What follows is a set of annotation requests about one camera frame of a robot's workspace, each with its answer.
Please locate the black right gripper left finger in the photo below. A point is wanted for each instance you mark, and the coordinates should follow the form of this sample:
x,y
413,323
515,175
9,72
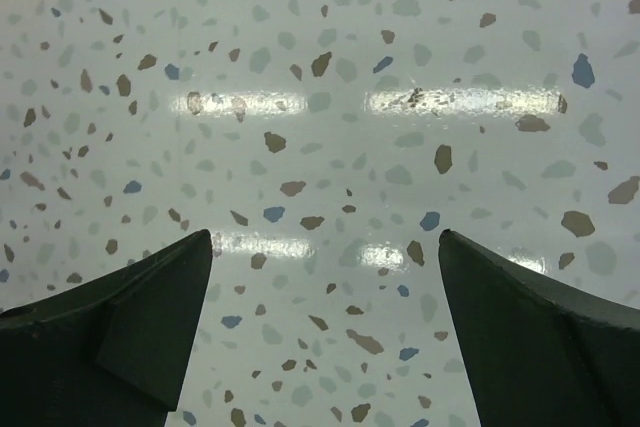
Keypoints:
x,y
111,352

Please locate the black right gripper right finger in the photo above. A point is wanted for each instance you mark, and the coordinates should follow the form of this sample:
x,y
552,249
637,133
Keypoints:
x,y
538,352

